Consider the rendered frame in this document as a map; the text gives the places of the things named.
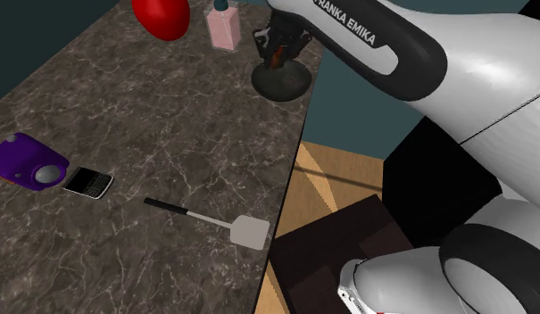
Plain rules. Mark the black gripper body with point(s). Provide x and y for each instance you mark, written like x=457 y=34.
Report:
x=287 y=32

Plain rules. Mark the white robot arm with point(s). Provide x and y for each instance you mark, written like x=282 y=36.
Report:
x=491 y=69

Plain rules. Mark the black round dish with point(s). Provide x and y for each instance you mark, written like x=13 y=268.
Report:
x=291 y=82

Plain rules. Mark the pink perfume bottle teal cap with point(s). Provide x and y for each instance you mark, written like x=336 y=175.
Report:
x=226 y=28

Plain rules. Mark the red rounded object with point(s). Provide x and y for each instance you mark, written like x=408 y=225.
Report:
x=165 y=17

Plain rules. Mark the dark robot stand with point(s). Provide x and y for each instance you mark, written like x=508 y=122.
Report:
x=326 y=252

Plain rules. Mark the black keypad phone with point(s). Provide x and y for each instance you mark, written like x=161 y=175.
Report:
x=87 y=181

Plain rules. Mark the purple device with grey ball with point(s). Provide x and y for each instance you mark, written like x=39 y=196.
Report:
x=21 y=158

